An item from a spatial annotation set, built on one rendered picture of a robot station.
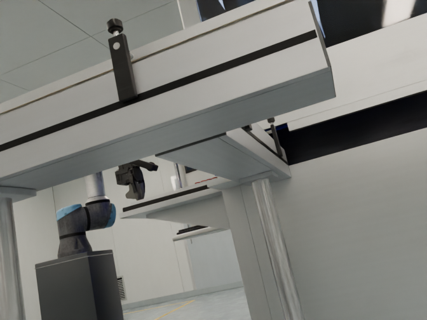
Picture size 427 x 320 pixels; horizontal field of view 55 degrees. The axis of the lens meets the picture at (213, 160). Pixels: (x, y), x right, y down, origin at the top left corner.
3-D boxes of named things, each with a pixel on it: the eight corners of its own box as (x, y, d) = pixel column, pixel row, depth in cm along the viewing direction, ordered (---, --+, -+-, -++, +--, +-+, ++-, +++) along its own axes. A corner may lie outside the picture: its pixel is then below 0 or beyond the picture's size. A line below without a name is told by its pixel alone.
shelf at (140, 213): (281, 195, 198) (281, 192, 198) (245, 184, 132) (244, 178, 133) (192, 218, 211) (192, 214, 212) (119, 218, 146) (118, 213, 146)
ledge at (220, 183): (261, 179, 129) (260, 173, 129) (251, 174, 117) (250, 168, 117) (220, 190, 133) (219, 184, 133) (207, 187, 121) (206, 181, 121)
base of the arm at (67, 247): (51, 260, 178) (47, 238, 180) (69, 258, 193) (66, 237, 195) (82, 253, 176) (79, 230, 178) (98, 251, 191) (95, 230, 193)
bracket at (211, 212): (241, 228, 143) (232, 192, 145) (238, 228, 140) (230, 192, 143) (155, 249, 152) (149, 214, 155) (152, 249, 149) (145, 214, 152)
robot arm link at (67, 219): (56, 239, 188) (52, 209, 191) (85, 233, 196) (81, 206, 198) (61, 234, 178) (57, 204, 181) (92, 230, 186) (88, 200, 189)
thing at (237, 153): (249, 188, 130) (237, 142, 134) (296, 176, 126) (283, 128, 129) (147, 159, 66) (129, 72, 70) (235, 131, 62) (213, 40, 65)
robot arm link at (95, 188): (82, 233, 195) (67, 126, 205) (112, 228, 203) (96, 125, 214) (89, 230, 185) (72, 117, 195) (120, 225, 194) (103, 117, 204)
